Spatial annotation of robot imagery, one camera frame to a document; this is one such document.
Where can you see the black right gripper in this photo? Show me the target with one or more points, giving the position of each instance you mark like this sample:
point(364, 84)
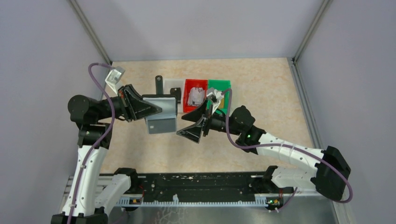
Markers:
point(207, 120)

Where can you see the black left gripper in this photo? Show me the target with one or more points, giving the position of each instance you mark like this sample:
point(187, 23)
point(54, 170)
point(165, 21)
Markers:
point(126, 103)

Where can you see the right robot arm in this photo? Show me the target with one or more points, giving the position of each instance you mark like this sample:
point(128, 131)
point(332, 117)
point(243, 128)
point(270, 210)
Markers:
point(323, 170)

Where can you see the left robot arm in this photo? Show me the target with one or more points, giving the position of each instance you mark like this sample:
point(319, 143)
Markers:
point(95, 120)

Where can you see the silver VIP card stack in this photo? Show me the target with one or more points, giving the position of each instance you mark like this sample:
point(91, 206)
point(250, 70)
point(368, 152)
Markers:
point(196, 96)

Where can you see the gold VIP card stack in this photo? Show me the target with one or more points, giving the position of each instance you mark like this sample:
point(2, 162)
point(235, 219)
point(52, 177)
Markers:
point(222, 103)

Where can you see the black VIP card stack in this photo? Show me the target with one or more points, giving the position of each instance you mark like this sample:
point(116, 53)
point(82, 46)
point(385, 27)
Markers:
point(177, 92)

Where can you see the white plastic bin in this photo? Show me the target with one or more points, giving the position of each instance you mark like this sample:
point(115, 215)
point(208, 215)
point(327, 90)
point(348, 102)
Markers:
point(168, 83)

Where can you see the red plastic bin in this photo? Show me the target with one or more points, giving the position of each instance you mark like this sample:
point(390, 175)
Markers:
point(189, 84)

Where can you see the green plastic bin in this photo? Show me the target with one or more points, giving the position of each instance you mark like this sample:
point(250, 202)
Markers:
point(221, 85)

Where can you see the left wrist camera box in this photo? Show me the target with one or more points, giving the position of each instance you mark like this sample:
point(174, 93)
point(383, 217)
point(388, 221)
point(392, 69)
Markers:
point(114, 79)

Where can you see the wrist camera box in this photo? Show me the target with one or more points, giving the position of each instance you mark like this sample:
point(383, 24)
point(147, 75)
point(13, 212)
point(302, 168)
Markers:
point(114, 79)
point(215, 97)

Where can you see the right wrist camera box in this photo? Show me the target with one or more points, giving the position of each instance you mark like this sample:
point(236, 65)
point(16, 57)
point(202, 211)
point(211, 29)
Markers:
point(215, 97)

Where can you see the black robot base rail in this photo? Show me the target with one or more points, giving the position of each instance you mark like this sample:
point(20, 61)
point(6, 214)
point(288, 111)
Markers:
point(224, 189)

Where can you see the grey aluminium frame rail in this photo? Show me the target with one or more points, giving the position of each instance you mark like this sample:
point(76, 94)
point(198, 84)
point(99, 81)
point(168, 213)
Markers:
point(299, 71)

